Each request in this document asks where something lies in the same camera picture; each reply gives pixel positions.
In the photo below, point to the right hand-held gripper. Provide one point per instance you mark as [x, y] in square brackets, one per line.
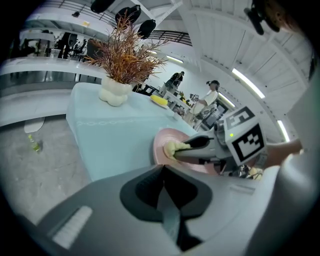
[247, 142]

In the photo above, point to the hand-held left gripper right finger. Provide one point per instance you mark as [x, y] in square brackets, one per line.
[192, 195]

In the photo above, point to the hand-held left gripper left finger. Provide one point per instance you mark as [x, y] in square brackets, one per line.
[140, 197]

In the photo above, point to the yellow cloth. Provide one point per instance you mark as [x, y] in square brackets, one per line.
[172, 148]

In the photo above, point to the pink plate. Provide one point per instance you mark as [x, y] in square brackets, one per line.
[162, 140]

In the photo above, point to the person's right forearm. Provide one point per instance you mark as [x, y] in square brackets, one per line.
[282, 152]

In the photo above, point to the white square table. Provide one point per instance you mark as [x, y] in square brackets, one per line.
[176, 100]

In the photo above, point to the long ceiling light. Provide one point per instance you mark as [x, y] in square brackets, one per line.
[175, 59]
[151, 51]
[248, 83]
[226, 99]
[283, 130]

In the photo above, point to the light blue tablecloth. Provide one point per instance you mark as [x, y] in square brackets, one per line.
[112, 142]

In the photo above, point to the black mezzanine railing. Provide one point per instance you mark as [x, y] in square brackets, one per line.
[175, 37]

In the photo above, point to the brown plant in white vase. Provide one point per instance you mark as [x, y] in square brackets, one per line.
[125, 60]

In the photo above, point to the green plastic bottle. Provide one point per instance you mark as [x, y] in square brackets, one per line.
[35, 145]

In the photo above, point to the white oval board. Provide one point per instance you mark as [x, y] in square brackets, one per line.
[33, 125]

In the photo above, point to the black hanging bag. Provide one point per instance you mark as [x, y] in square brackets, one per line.
[101, 5]
[132, 13]
[147, 28]

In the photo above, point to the clear plastic cup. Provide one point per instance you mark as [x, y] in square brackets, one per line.
[55, 53]

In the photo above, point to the small yellow item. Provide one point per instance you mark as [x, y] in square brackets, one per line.
[86, 24]

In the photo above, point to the white metal shelf rack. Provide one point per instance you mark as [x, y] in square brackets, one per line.
[37, 63]

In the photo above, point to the black head-mounted camera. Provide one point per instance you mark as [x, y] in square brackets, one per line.
[257, 23]

